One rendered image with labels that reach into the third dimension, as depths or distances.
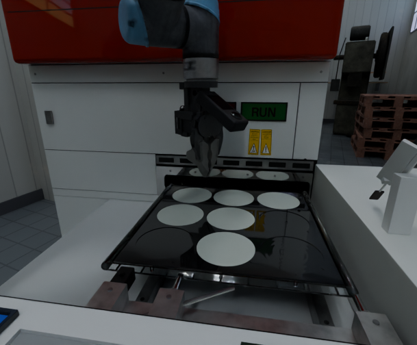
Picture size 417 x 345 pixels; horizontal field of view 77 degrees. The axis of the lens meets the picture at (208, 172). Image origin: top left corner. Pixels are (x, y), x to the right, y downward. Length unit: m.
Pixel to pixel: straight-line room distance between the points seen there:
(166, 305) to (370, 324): 0.23
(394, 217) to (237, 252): 0.23
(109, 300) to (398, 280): 0.35
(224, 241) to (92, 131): 0.54
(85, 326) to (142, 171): 0.58
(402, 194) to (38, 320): 0.44
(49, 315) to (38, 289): 0.28
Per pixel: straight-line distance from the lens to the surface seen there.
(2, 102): 3.09
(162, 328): 0.27
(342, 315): 0.51
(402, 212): 0.45
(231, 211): 0.59
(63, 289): 0.57
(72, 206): 0.99
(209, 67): 0.56
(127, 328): 0.28
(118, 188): 0.87
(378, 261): 0.43
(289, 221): 0.57
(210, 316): 0.39
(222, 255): 0.45
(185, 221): 0.55
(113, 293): 0.39
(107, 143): 0.84
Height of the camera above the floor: 1.16
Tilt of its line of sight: 18 degrees down
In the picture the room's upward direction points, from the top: straight up
